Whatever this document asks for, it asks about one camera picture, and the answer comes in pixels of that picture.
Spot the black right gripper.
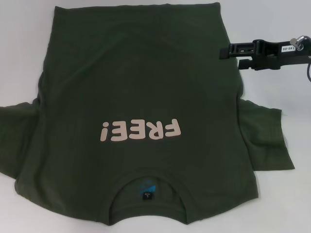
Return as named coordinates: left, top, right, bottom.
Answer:
left=219, top=38, right=311, bottom=71

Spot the right arm cable with plug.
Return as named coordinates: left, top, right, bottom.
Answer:
left=290, top=35, right=311, bottom=83

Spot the dark green FREE! t-shirt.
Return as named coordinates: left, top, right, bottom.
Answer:
left=0, top=1, right=296, bottom=220

